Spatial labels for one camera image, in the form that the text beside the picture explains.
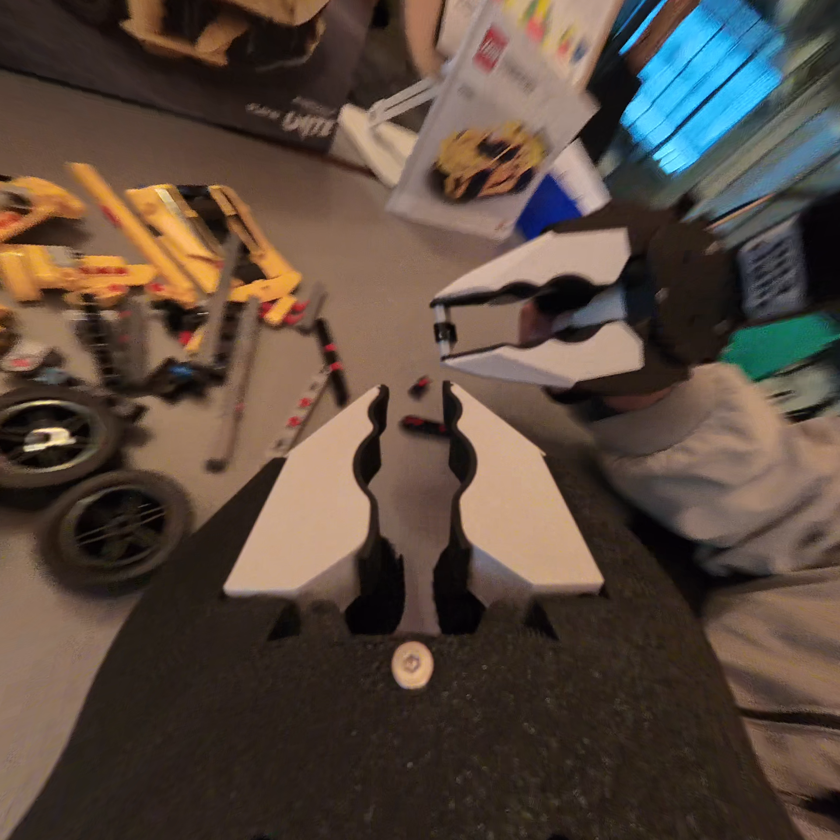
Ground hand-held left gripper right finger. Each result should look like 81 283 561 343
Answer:
443 381 605 608

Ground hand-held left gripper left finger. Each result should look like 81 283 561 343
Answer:
223 386 389 608

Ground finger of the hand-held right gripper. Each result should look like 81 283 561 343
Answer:
436 318 647 389
430 226 634 312

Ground person's right forearm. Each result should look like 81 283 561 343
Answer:
577 364 840 578

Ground blue plastic bin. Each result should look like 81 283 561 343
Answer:
515 141 611 240

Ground green board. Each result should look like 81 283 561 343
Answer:
718 314 840 382

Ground grey toy beam red pins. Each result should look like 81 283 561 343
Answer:
266 366 329 460

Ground toy car instruction booklet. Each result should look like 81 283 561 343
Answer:
386 23 601 242

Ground long dark toy beam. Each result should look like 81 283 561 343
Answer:
205 298 261 475

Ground black toy wheel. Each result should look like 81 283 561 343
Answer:
39 469 196 592
0 386 124 490

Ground blue-lit window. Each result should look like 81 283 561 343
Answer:
620 0 788 175

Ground white booklet stand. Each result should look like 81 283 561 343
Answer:
338 77 454 188

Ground partly built yellow toy car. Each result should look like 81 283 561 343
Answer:
0 163 304 395

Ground black toy car box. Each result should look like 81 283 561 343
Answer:
0 0 371 157

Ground toy brick wall poster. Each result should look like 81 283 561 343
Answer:
436 0 624 89

